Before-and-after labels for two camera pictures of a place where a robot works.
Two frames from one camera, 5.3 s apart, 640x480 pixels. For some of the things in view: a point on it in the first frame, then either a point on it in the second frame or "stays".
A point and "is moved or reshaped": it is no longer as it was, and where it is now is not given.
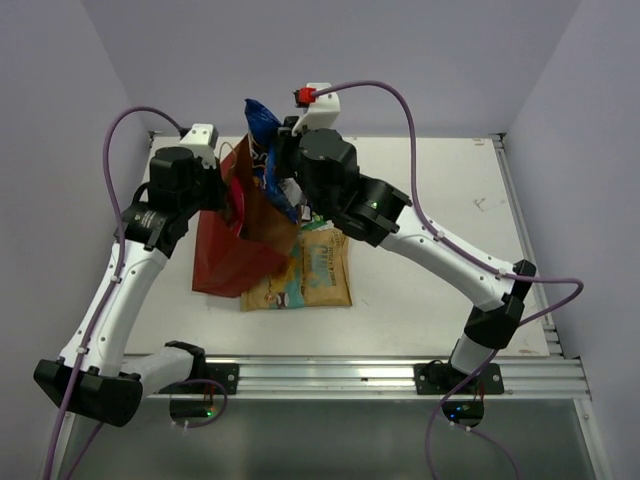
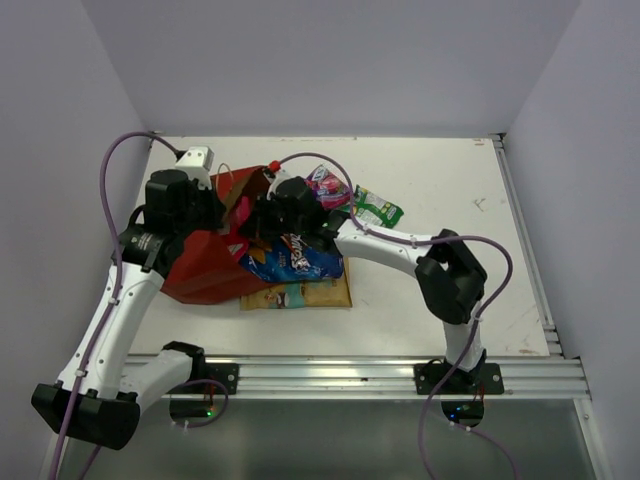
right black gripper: [286, 141] -> [256, 225]
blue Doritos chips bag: [263, 128] -> [289, 261]
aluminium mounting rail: [389, 378] stays
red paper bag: [251, 236] is moved or reshaped
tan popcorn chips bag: [319, 276] stays
